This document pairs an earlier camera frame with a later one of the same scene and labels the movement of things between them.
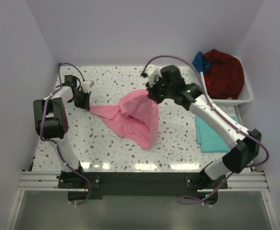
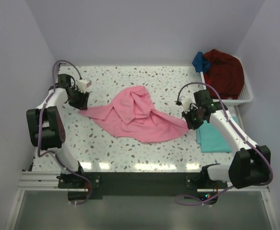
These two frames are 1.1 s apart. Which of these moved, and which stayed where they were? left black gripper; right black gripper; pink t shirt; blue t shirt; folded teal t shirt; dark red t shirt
Moved: right black gripper; pink t shirt
Stayed: blue t shirt; folded teal t shirt; dark red t shirt; left black gripper
